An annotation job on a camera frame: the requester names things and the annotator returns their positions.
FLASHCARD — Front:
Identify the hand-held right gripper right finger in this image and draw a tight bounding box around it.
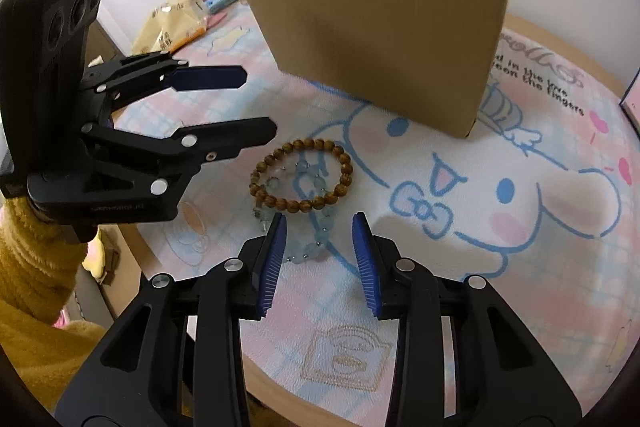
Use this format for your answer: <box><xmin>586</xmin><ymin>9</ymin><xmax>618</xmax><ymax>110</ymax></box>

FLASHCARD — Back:
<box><xmin>351</xmin><ymin>212</ymin><xmax>583</xmax><ymax>427</ymax></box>

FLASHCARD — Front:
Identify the yellow tissue pack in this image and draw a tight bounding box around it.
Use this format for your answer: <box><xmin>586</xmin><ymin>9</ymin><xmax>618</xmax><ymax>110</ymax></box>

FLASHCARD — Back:
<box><xmin>131</xmin><ymin>0</ymin><xmax>208</xmax><ymax>52</ymax></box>

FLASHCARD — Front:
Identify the pastel cartoon printed mat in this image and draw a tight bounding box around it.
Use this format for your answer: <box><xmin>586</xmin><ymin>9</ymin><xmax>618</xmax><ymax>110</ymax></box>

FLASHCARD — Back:
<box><xmin>112</xmin><ymin>2</ymin><xmax>640</xmax><ymax>413</ymax></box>

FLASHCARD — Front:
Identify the pale blue bead bracelet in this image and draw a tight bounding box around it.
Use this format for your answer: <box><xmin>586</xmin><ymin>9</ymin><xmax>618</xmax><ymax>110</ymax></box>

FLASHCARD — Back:
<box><xmin>252</xmin><ymin>159</ymin><xmax>334</xmax><ymax>266</ymax></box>

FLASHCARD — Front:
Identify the brown cardboard box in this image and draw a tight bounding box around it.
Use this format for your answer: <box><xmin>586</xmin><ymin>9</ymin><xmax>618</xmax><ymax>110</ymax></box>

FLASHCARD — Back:
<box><xmin>234</xmin><ymin>0</ymin><xmax>515</xmax><ymax>140</ymax></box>

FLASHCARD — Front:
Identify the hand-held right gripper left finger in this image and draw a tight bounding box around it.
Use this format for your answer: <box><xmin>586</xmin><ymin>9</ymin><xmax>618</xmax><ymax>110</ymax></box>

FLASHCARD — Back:
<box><xmin>54</xmin><ymin>212</ymin><xmax>288</xmax><ymax>427</ymax></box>

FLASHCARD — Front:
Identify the brown bead bracelet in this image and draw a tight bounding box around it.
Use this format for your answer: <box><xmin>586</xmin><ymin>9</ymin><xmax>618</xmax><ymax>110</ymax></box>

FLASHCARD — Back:
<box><xmin>248</xmin><ymin>137</ymin><xmax>354</xmax><ymax>214</ymax></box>

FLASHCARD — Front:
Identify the person's left forearm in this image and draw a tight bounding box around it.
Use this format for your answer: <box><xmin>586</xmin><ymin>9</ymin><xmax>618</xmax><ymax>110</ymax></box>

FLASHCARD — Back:
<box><xmin>0</xmin><ymin>194</ymin><xmax>120</xmax><ymax>410</ymax></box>

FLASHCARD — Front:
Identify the pink desk calendar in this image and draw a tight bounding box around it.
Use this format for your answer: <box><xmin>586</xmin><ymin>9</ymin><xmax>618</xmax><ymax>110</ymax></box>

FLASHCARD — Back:
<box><xmin>619</xmin><ymin>67</ymin><xmax>640</xmax><ymax>128</ymax></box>

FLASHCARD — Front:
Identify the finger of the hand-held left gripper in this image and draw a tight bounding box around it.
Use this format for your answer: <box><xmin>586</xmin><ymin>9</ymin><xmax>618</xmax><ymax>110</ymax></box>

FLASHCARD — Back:
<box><xmin>82</xmin><ymin>51</ymin><xmax>248</xmax><ymax>128</ymax></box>
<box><xmin>80</xmin><ymin>117</ymin><xmax>278</xmax><ymax>204</ymax></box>

